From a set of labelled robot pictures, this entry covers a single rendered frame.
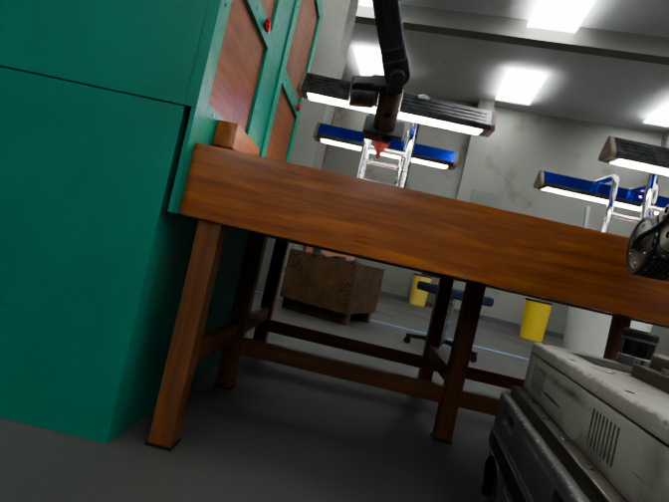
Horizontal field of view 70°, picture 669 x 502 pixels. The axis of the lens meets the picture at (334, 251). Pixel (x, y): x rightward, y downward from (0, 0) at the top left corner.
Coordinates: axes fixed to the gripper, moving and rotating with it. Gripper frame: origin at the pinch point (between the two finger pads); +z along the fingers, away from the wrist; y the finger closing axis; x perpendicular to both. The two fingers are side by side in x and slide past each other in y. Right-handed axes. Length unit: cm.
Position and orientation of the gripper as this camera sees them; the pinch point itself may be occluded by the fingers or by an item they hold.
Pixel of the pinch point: (377, 154)
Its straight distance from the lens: 132.4
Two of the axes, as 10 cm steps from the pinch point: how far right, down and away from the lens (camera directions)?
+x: -1.9, 7.4, -6.5
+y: -9.8, -2.1, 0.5
